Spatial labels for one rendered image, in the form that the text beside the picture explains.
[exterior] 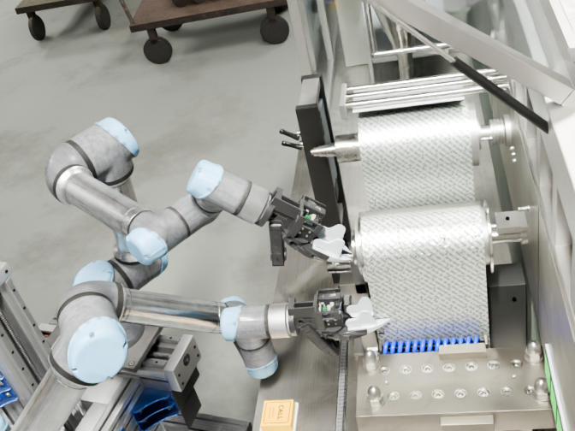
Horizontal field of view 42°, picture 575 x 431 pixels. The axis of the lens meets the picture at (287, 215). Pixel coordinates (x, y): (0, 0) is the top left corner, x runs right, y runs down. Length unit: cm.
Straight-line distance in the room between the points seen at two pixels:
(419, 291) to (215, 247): 226
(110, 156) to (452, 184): 79
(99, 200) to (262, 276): 194
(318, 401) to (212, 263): 196
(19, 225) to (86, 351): 303
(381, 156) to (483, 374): 50
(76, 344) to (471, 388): 78
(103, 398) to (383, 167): 104
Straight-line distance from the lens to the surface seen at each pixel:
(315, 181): 181
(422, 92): 165
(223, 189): 145
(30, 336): 201
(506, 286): 167
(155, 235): 148
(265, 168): 419
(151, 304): 168
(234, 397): 303
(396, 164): 166
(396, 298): 158
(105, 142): 181
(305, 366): 184
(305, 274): 207
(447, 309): 161
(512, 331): 178
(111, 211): 159
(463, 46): 111
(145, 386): 224
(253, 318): 163
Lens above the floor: 226
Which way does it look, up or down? 37 degrees down
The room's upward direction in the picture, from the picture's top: 14 degrees counter-clockwise
